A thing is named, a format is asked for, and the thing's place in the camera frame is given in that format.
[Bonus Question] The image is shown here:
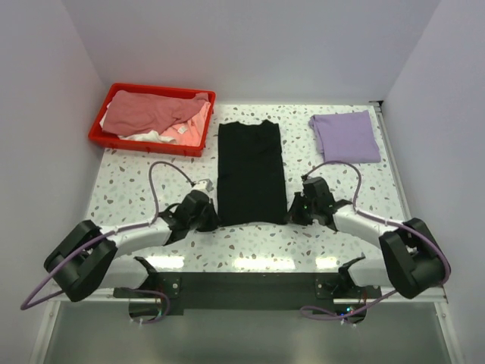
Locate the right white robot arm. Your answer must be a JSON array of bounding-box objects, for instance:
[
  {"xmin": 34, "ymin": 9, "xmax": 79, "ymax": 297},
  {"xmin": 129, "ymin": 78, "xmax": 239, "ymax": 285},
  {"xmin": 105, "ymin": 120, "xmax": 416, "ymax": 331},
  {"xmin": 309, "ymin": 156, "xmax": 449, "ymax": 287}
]
[{"xmin": 286, "ymin": 176, "xmax": 451, "ymax": 299}]

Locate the light pink t shirt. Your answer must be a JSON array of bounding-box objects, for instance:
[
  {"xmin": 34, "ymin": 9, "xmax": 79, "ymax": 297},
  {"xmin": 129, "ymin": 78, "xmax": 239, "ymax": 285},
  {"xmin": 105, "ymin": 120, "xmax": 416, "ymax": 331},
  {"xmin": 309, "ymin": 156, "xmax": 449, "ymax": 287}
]
[{"xmin": 158, "ymin": 102, "xmax": 211, "ymax": 146}]

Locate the dusty pink t shirt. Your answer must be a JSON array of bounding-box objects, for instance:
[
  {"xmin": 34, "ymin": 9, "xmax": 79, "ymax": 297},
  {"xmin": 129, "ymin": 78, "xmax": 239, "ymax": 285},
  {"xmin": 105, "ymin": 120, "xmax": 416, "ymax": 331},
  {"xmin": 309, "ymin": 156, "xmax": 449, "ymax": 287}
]
[{"xmin": 102, "ymin": 90, "xmax": 209, "ymax": 137}]

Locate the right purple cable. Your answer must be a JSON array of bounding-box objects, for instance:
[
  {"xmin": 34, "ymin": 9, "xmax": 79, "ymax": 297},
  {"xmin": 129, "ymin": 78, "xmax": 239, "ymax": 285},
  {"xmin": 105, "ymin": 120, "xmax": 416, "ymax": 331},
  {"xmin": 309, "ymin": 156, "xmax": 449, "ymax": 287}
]
[{"xmin": 299, "ymin": 161, "xmax": 452, "ymax": 323}]

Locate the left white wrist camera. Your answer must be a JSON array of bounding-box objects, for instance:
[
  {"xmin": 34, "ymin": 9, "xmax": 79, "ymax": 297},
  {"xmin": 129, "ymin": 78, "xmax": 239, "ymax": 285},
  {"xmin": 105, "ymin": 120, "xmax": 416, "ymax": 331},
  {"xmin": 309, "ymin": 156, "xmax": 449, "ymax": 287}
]
[{"xmin": 192, "ymin": 179, "xmax": 214, "ymax": 194}]

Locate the folded lavender t shirt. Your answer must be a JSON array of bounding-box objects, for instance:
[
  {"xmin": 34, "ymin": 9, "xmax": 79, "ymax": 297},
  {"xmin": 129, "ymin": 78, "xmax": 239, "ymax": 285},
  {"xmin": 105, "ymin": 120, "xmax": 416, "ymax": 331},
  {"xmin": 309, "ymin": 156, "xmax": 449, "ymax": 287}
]
[{"xmin": 308, "ymin": 111, "xmax": 381, "ymax": 164}]

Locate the purple cable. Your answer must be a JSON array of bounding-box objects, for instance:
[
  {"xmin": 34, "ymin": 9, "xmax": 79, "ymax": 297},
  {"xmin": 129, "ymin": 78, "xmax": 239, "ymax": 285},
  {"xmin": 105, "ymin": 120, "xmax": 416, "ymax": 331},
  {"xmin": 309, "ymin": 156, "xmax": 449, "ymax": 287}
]
[
  {"xmin": 299, "ymin": 161, "xmax": 452, "ymax": 323},
  {"xmin": 19, "ymin": 162, "xmax": 202, "ymax": 325}
]

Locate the black t shirt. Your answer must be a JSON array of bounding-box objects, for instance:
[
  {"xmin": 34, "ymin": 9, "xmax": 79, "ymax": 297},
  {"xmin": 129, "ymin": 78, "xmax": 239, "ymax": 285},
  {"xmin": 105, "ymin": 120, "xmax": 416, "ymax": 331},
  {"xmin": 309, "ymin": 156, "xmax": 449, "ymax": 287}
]
[{"xmin": 217, "ymin": 120, "xmax": 287, "ymax": 226}]

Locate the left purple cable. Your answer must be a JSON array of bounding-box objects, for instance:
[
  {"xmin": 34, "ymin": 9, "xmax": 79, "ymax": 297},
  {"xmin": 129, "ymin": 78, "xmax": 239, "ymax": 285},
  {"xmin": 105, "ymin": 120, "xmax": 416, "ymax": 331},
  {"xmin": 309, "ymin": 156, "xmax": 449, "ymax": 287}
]
[{"xmin": 19, "ymin": 162, "xmax": 202, "ymax": 325}]

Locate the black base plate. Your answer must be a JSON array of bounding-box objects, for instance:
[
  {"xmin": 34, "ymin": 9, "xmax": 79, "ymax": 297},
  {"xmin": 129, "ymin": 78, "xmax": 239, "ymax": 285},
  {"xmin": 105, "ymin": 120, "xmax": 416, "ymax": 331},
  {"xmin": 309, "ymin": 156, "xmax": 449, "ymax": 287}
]
[{"xmin": 114, "ymin": 272, "xmax": 381, "ymax": 319}]

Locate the red plastic bin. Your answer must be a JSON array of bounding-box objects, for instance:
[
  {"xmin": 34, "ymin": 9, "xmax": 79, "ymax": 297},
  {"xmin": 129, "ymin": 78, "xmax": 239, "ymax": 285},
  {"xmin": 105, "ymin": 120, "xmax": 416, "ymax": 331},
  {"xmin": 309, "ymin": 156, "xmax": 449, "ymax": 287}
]
[{"xmin": 89, "ymin": 83, "xmax": 216, "ymax": 157}]

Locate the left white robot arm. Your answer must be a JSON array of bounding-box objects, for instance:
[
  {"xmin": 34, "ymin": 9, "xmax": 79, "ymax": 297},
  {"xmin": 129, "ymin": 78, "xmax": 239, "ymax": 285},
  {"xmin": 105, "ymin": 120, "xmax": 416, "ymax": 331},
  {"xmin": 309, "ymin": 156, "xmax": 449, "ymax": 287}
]
[{"xmin": 44, "ymin": 190, "xmax": 218, "ymax": 302}]

